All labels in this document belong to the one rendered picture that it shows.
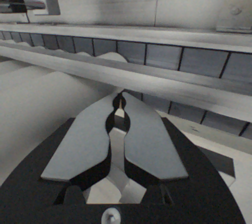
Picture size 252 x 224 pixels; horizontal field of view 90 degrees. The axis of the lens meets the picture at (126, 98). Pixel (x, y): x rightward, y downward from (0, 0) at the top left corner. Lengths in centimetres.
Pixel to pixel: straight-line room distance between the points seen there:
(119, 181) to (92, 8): 35
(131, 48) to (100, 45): 5
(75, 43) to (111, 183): 29
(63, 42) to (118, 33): 10
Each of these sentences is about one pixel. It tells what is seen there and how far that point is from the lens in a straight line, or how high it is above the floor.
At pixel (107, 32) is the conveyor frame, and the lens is 18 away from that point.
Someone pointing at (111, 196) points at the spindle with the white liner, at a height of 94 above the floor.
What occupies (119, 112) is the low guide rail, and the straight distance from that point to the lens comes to 16.
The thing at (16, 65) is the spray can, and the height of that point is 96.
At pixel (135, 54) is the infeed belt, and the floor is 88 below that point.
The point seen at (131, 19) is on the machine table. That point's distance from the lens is 22.
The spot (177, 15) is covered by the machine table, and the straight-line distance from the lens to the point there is 19.
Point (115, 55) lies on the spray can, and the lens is 16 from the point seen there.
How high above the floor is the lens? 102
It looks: 47 degrees down
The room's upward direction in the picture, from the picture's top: 133 degrees counter-clockwise
